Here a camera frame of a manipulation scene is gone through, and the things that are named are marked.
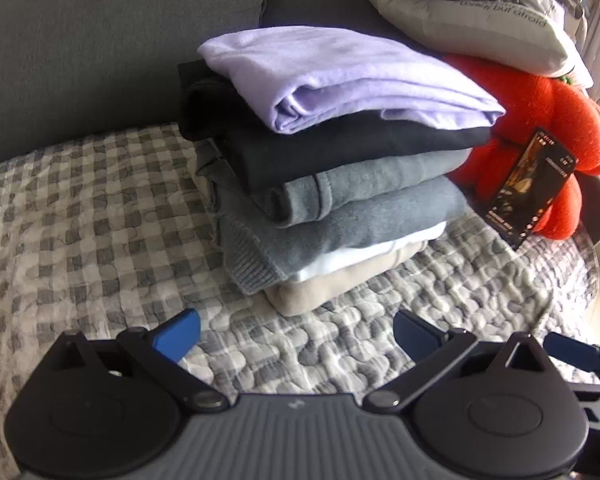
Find black folded garment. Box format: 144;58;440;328
177;60;491;191

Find white folded garment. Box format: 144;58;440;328
290;220;448;283

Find lavender garment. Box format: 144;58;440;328
197;27;506;135

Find white grey pillow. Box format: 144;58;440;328
362;0;593;88

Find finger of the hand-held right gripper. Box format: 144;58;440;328
544;332;600;385

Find red flower-shaped pillow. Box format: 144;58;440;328
440;52;600;241

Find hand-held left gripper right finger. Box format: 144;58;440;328
362;309;551;416

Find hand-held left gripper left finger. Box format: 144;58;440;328
47;308;231;414

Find light grey folded sweatshirt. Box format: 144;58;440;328
195;145;473;228

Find beige folded garment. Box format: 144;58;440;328
265;237;428;317

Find grey checkered quilted blanket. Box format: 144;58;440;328
0;122;600;480

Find smartphone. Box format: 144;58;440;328
482;128;578;251

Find grey sofa armrest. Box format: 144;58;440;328
0;0;600;246

